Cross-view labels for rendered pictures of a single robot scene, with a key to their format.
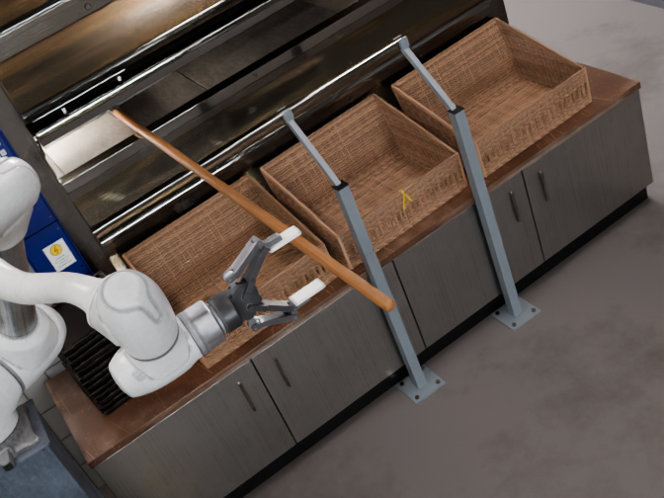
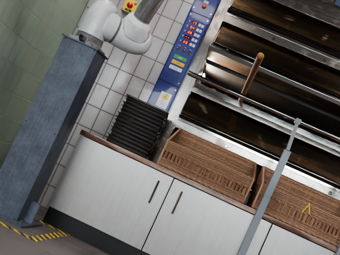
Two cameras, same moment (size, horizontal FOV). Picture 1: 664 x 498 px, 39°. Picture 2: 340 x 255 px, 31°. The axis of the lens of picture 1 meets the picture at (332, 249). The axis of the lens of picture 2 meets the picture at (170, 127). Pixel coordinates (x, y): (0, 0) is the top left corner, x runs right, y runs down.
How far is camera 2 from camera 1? 2.28 m
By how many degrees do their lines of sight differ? 45
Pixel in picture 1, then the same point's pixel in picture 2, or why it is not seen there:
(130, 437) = (104, 141)
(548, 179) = not seen: outside the picture
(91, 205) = (194, 101)
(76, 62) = (249, 49)
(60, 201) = (187, 85)
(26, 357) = (129, 25)
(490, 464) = not seen: outside the picture
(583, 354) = not seen: outside the picture
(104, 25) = (271, 51)
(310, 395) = (172, 235)
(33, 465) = (84, 51)
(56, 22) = (258, 31)
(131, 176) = (217, 110)
